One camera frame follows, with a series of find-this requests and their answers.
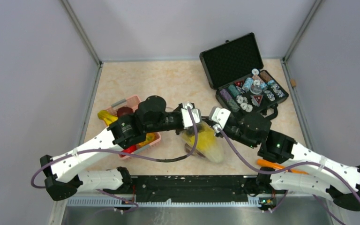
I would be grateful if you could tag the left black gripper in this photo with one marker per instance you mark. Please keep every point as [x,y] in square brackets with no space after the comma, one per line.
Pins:
[178,108]

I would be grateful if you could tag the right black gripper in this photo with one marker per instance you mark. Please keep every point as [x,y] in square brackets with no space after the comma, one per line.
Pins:
[209,120]

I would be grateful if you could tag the yellow napa cabbage toy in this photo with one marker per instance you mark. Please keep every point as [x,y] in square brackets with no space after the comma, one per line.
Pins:
[204,143]

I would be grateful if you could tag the yellow banana bunch toy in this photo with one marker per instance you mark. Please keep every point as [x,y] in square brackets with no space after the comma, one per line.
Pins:
[106,117]

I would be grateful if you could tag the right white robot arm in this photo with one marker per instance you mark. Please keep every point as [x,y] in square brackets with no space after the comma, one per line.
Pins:
[303,170]

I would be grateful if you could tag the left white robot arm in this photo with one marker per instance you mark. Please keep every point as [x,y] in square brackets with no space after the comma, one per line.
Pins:
[67,174]

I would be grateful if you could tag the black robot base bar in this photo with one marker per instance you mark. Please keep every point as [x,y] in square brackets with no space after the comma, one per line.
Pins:
[193,189]

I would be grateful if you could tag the orange spiky fruit toy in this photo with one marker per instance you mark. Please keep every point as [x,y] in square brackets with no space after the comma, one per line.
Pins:
[150,137]

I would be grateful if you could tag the purple poker chip stack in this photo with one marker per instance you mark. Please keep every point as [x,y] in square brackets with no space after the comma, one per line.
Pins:
[226,95]

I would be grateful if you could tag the green poker chip stack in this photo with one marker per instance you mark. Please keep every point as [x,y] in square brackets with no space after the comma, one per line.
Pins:
[232,89]

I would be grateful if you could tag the light blue poker chip stack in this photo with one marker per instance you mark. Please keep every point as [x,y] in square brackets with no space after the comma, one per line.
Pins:
[247,84]

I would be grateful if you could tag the red apple toy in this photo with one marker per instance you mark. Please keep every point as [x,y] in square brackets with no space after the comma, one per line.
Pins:
[131,149]

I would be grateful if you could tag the dark red plum toy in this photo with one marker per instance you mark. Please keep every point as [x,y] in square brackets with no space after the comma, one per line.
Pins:
[124,111]

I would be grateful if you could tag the black poker chip case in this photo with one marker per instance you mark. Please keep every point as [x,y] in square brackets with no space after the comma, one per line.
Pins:
[232,63]

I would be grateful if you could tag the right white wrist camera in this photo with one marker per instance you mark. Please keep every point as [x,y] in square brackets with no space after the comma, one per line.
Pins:
[219,117]

